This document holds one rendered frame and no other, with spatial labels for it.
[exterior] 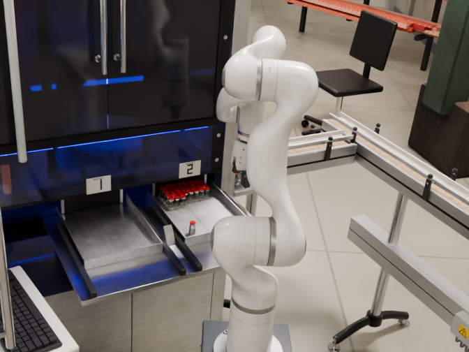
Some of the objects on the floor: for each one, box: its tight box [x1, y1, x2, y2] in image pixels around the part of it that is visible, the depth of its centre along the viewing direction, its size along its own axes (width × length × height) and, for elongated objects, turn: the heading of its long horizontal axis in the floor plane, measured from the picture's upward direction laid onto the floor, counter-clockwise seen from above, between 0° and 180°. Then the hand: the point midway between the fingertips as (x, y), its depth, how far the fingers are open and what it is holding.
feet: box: [327, 309, 410, 352], centre depth 303 cm, size 8×50×14 cm, turn 110°
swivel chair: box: [302, 10, 398, 135], centre depth 489 cm, size 64×64×100 cm
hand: (246, 181), depth 205 cm, fingers closed
